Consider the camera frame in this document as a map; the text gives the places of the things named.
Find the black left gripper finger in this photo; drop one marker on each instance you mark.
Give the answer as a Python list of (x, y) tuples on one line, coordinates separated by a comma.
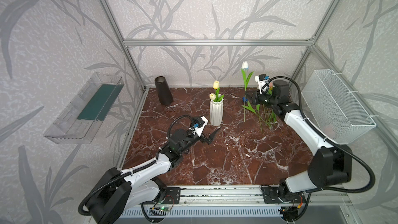
[(206, 139), (213, 135)]

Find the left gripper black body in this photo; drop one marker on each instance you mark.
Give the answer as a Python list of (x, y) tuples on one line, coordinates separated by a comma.
[(201, 137)]

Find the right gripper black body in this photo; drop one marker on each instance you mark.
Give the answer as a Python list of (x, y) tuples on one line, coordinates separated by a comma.
[(257, 98)]

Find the white artificial tulip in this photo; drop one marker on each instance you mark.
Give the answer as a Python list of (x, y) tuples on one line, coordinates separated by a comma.
[(246, 80)]

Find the yellow artificial tulip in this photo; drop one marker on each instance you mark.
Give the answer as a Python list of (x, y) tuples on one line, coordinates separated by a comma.
[(216, 86)]

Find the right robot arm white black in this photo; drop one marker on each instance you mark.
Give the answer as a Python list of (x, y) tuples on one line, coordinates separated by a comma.
[(329, 166)]

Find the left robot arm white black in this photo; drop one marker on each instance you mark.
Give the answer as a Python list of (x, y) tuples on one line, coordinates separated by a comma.
[(118, 190)]

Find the white ribbed ceramic vase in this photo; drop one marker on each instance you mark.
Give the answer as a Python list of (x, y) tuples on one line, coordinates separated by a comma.
[(216, 112)]

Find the black cylindrical vase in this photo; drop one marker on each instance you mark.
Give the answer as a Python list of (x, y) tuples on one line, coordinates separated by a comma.
[(163, 91)]

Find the bunch of artificial tulips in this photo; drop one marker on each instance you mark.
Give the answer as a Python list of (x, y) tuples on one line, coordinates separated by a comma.
[(265, 115)]

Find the green circuit board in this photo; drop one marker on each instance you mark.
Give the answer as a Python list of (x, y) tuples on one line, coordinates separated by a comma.
[(162, 208)]

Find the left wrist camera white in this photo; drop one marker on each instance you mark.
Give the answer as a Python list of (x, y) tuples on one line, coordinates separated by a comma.
[(199, 125)]

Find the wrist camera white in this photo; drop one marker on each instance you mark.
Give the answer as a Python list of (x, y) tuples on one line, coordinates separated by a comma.
[(263, 83), (199, 125)]

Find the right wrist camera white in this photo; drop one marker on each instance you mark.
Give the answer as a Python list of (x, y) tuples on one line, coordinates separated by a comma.
[(263, 83)]

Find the white wire mesh basket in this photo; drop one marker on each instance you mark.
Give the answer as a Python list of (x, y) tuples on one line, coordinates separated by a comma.
[(336, 110)]

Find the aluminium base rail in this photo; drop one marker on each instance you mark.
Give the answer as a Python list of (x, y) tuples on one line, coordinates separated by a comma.
[(242, 201)]

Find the clear plastic wall tray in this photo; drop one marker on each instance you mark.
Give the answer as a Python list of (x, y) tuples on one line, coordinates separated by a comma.
[(82, 118)]

